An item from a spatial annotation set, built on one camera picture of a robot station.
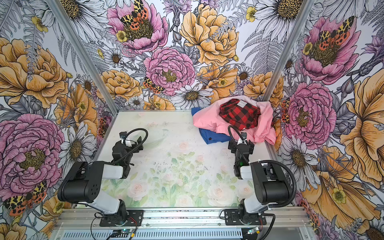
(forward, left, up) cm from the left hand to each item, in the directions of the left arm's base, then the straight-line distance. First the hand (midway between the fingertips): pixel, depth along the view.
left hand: (133, 141), depth 94 cm
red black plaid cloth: (+17, -70, +5) cm, 72 cm away
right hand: (-2, -66, 0) cm, 66 cm away
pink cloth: (+17, -47, +2) cm, 50 cm away
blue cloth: (+6, -48, -5) cm, 49 cm away
